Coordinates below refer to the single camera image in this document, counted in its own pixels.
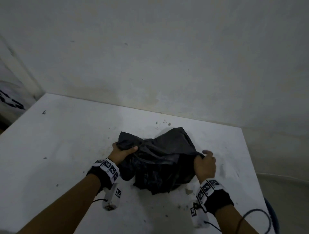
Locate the person's right hand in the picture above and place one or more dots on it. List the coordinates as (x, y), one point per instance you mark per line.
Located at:
(204, 168)

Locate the dark grey garment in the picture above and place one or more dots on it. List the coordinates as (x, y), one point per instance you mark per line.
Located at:
(159, 161)

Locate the white marker band wrist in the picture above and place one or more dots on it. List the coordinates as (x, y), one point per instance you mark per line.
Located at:
(109, 168)
(207, 189)

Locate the person's left hand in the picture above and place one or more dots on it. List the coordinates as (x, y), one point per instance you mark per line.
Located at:
(118, 154)

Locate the white marker band left wrist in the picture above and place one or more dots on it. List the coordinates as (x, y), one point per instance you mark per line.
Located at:
(109, 168)

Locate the white sheet with black print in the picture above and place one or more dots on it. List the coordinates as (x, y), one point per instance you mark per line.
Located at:
(10, 97)

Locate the person's right forearm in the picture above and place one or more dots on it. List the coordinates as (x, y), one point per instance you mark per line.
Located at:
(231, 221)

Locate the person's left forearm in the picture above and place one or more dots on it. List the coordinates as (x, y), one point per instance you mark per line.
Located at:
(65, 207)

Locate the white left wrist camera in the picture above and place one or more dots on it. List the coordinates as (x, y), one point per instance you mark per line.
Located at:
(112, 196)

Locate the white marker band right wrist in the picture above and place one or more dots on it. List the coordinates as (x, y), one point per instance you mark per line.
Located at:
(207, 189)

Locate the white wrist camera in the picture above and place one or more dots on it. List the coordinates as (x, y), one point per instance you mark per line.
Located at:
(198, 215)
(112, 196)

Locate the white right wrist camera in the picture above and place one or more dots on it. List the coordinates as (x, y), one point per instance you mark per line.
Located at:
(198, 215)

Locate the person's right thumb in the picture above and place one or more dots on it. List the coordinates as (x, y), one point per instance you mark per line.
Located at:
(199, 157)

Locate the person's left thumb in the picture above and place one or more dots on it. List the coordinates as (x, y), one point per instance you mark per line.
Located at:
(130, 149)

